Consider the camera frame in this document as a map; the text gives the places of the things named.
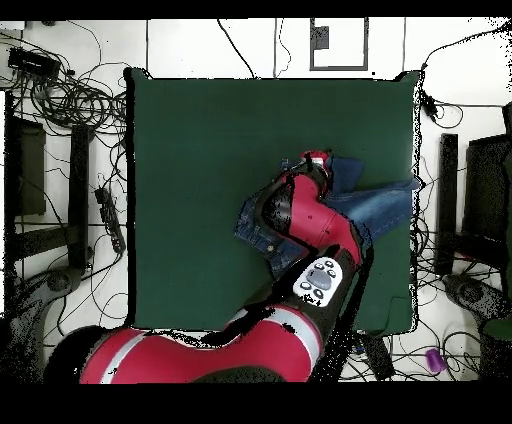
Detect blue denim jeans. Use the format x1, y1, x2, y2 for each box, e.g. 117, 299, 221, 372
233, 155, 421, 279

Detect black power adapter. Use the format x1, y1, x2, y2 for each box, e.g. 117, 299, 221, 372
419, 93, 440, 123

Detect dark green table cloth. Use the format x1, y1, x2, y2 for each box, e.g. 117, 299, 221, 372
123, 66, 421, 336

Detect black power strip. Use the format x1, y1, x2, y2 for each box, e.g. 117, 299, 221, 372
94, 186, 128, 254
357, 333, 396, 381

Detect purple object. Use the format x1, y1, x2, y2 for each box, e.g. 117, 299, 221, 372
424, 347, 447, 373

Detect green object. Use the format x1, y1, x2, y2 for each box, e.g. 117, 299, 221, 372
481, 317, 512, 341

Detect black box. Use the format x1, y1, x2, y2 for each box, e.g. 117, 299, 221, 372
6, 46, 62, 80

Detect thin black cable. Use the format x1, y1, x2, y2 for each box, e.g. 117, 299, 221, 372
272, 18, 292, 79

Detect black table frame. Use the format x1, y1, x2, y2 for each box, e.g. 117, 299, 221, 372
3, 89, 95, 273
433, 101, 512, 277

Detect thick black cable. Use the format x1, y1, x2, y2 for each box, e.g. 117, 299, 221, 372
216, 18, 257, 79

